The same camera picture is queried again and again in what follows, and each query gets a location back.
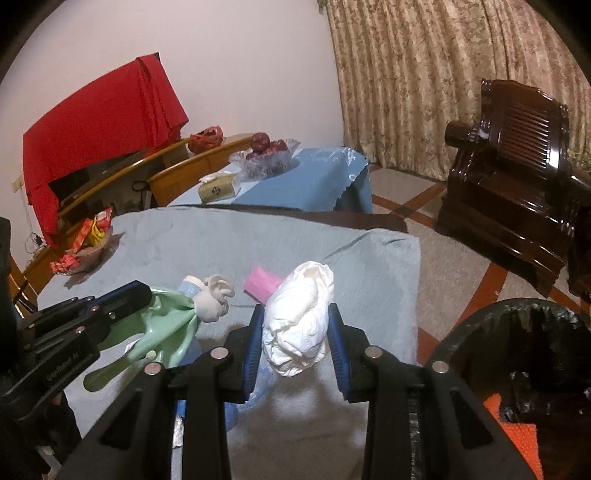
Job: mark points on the red yellow snack packets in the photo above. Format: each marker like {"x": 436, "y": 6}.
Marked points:
{"x": 89, "y": 234}

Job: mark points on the orange foam net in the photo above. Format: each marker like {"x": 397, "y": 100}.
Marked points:
{"x": 523, "y": 436}

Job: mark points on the blue plastic bag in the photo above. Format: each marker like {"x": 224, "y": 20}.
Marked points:
{"x": 265, "y": 380}

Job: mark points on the red cloth over television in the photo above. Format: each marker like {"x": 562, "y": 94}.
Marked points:
{"x": 129, "y": 109}

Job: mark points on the tissue box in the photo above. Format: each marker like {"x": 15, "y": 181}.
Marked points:
{"x": 218, "y": 186}

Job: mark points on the dark wooden armchair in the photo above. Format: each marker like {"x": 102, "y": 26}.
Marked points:
{"x": 513, "y": 193}

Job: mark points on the grey table cloth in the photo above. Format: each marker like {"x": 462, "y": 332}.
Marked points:
{"x": 302, "y": 428}

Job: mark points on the green rubber glove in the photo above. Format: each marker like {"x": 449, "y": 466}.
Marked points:
{"x": 165, "y": 328}

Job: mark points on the blue covered coffee table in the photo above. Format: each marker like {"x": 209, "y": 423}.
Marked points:
{"x": 322, "y": 179}

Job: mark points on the patterned beige curtain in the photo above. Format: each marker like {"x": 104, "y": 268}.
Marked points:
{"x": 408, "y": 68}

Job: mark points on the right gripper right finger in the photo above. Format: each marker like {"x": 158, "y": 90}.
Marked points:
{"x": 423, "y": 422}

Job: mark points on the glass snack bowl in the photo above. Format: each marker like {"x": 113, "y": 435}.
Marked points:
{"x": 85, "y": 260}

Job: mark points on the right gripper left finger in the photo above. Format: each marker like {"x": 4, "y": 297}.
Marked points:
{"x": 133, "y": 437}

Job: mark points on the television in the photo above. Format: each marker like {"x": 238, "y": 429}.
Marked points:
{"x": 72, "y": 186}

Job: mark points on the red apples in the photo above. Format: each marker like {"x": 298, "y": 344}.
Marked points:
{"x": 262, "y": 145}

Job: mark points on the glass fruit bowl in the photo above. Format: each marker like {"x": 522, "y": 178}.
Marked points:
{"x": 267, "y": 165}

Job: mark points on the black lined trash bin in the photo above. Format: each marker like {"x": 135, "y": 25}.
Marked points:
{"x": 534, "y": 354}

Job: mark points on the wooden TV cabinet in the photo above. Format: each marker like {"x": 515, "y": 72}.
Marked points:
{"x": 156, "y": 180}

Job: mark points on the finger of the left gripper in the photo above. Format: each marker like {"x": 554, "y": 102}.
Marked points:
{"x": 54, "y": 317}
{"x": 102, "y": 313}

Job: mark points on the blue paper cup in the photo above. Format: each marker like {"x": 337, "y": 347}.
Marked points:
{"x": 190, "y": 286}

